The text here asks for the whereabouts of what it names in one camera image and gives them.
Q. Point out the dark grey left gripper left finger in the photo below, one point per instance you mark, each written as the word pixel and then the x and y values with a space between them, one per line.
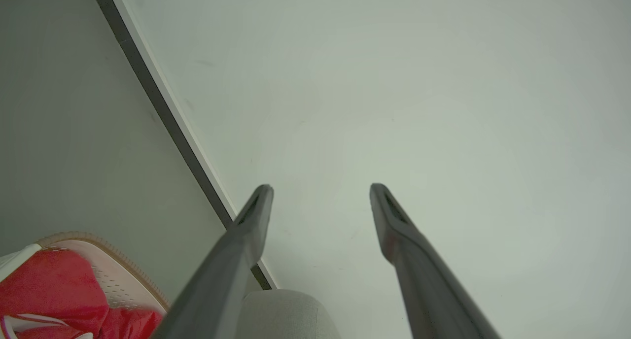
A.
pixel 222 275

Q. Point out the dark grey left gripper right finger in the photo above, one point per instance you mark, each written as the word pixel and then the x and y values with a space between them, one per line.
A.
pixel 429 285

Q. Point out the red clothing with white stripes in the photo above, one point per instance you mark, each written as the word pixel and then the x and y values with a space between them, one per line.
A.
pixel 49 285

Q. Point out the pale perforated laundry basket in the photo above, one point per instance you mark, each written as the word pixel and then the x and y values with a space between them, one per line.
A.
pixel 123 285

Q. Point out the dark wall baseboard strip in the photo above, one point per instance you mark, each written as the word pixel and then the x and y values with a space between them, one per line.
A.
pixel 178 132

